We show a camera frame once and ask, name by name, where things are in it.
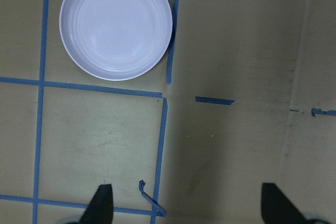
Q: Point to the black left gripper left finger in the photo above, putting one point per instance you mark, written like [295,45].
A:
[100,208]

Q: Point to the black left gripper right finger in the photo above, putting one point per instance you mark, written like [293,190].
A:
[277,208]

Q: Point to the lavender round plate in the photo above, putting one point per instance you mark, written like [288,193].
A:
[115,40]

